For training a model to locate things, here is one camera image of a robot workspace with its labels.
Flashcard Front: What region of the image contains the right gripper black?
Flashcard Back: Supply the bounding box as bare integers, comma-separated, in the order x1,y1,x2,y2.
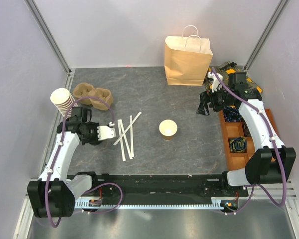
196,85,234,116

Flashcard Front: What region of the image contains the brown paper coffee cup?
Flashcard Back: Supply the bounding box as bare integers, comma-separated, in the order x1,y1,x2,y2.
159,119,178,141

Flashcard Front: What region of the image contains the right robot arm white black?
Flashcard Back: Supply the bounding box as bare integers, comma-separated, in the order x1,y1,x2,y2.
198,69,296,196

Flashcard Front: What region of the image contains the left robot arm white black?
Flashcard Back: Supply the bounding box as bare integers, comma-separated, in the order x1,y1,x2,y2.
27,107,100,218

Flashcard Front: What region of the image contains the stack of black lids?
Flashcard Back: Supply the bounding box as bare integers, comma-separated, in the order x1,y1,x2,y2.
89,141,102,145

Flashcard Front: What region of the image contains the dark blue striped rolled item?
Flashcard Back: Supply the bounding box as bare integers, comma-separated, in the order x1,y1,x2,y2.
223,106,241,122

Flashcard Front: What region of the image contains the white wrapped straw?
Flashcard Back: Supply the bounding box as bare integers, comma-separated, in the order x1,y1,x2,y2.
119,119,133,159
130,115,134,158
113,112,142,145
118,119,126,162

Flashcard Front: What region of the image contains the brown pulp cup carrier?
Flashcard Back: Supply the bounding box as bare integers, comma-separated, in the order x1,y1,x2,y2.
73,83,114,111

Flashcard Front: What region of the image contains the stack of paper cups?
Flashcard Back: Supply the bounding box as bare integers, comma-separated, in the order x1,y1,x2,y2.
50,88,75,117

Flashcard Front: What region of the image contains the camouflage folded cloth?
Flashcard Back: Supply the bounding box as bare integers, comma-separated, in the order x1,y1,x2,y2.
203,62,263,93

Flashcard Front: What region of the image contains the black rolled item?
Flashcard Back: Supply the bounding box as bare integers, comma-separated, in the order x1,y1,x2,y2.
242,122,251,137

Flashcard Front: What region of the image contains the blue yellow rolled item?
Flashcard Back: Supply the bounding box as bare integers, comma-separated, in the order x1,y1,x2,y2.
229,136,247,153

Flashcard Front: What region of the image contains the orange wooden compartment tray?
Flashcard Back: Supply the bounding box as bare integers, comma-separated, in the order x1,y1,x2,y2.
218,108,286,172

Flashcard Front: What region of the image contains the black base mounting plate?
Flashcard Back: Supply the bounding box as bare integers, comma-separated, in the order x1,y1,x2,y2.
83,174,249,205

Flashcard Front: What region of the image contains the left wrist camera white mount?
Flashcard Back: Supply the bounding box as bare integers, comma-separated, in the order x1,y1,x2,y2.
97,122,116,141

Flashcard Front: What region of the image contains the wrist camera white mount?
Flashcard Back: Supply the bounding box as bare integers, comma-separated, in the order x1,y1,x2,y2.
207,71,223,93
97,122,116,141

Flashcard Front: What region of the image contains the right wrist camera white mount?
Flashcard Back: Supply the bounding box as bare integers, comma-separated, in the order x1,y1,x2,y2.
207,71,223,93

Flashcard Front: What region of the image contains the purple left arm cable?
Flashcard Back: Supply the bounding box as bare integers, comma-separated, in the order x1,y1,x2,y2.
34,96,123,228

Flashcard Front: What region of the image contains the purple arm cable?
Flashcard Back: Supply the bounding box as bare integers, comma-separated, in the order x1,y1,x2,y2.
34,96,123,228
210,67,289,216

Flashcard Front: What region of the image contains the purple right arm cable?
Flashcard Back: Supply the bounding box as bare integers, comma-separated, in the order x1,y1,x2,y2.
210,67,289,216

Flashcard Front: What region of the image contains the brown paper bag with handles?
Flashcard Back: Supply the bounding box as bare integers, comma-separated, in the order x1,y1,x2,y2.
164,25,213,86

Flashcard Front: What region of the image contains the grey slotted cable duct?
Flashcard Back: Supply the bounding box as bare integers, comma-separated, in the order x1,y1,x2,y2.
75,198,237,210

